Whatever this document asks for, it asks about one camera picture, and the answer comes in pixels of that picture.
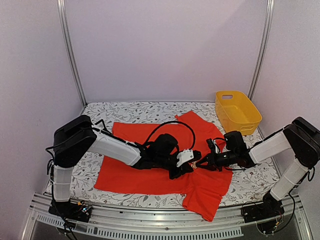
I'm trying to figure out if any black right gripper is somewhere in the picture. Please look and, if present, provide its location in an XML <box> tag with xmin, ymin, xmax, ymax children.
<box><xmin>196</xmin><ymin>149</ymin><xmax>238</xmax><ymax>172</ymax></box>

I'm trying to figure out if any red t-shirt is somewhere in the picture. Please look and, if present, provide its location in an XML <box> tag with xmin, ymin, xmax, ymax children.
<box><xmin>94</xmin><ymin>111</ymin><xmax>233</xmax><ymax>222</ymax></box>

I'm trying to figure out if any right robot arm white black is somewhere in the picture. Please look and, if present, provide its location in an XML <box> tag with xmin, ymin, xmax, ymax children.
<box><xmin>196</xmin><ymin>116</ymin><xmax>320</xmax><ymax>218</ymax></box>

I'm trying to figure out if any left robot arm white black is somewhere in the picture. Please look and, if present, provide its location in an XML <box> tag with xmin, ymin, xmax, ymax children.
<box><xmin>45</xmin><ymin>115</ymin><xmax>197</xmax><ymax>217</ymax></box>

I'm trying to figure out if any floral patterned table mat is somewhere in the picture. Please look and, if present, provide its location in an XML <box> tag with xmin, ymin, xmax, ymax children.
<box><xmin>70</xmin><ymin>101</ymin><xmax>279</xmax><ymax>209</ymax></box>

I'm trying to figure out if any yellow plastic basket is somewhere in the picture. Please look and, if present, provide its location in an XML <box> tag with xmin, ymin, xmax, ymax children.
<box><xmin>215</xmin><ymin>90</ymin><xmax>262</xmax><ymax>136</ymax></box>

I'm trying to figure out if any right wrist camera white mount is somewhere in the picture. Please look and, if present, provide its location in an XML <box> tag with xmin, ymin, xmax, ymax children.
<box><xmin>206</xmin><ymin>137</ymin><xmax>225</xmax><ymax>154</ymax></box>

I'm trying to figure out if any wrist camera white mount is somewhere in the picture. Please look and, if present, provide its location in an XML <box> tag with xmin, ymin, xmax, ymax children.
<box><xmin>206</xmin><ymin>137</ymin><xmax>225</xmax><ymax>154</ymax></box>
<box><xmin>176</xmin><ymin>149</ymin><xmax>202</xmax><ymax>167</ymax></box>

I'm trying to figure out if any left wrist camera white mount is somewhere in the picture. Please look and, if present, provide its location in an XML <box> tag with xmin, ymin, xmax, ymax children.
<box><xmin>176</xmin><ymin>149</ymin><xmax>202</xmax><ymax>167</ymax></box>

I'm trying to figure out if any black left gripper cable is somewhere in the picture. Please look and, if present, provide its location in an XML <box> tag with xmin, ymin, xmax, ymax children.
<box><xmin>144</xmin><ymin>120</ymin><xmax>197</xmax><ymax>152</ymax></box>

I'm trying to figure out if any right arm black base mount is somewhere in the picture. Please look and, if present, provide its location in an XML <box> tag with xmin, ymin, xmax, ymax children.
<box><xmin>241</xmin><ymin>198</ymin><xmax>285</xmax><ymax>223</ymax></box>

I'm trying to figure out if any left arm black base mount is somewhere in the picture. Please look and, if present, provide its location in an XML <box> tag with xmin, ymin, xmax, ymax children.
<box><xmin>48</xmin><ymin>200</ymin><xmax>92</xmax><ymax>223</ymax></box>

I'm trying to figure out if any right aluminium corner post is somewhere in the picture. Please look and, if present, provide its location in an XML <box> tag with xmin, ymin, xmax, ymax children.
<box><xmin>247</xmin><ymin>0</ymin><xmax>275</xmax><ymax>101</ymax></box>

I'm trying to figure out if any aluminium corner post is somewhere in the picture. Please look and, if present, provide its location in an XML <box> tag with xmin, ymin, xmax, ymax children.
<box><xmin>56</xmin><ymin>0</ymin><xmax>88</xmax><ymax>108</ymax></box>
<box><xmin>247</xmin><ymin>0</ymin><xmax>275</xmax><ymax>101</ymax></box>

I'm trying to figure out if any aluminium front rail frame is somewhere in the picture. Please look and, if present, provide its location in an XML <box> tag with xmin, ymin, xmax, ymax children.
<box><xmin>21</xmin><ymin>193</ymin><xmax>316</xmax><ymax>240</ymax></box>

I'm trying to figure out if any left aluminium corner post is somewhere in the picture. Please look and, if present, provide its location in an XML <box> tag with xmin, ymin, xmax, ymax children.
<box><xmin>56</xmin><ymin>0</ymin><xmax>88</xmax><ymax>108</ymax></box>

